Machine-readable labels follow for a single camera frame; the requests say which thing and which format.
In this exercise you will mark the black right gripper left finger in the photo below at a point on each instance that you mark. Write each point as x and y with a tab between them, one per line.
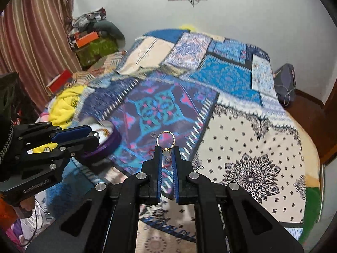
153	169

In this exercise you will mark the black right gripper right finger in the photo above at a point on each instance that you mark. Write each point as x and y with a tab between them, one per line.
181	168

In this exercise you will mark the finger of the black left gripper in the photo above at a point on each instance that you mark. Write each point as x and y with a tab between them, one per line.
71	133
64	150

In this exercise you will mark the round purple jewelry box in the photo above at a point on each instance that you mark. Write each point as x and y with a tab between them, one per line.
109	140

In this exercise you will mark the left hand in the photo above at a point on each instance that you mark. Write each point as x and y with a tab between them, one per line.
25	208

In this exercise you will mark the yellow cartoon blanket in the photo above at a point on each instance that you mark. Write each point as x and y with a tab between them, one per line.
62	108

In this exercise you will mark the red box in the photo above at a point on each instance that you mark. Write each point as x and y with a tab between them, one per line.
59	82

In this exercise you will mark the green patterned bag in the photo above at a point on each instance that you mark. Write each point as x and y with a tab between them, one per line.
93	51

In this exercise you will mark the striped brown blanket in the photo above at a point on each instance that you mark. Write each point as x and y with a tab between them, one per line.
105	65

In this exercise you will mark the striped pink curtain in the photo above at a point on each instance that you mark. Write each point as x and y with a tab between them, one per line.
34	43

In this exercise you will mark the patchwork blue bedspread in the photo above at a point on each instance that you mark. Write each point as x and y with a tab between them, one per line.
213	97

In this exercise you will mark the orange box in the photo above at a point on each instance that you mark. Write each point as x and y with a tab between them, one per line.
81	41

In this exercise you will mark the grey backpack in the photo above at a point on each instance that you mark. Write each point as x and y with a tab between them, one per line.
285	84

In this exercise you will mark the brown wooden door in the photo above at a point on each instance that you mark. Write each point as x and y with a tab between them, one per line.
329	142

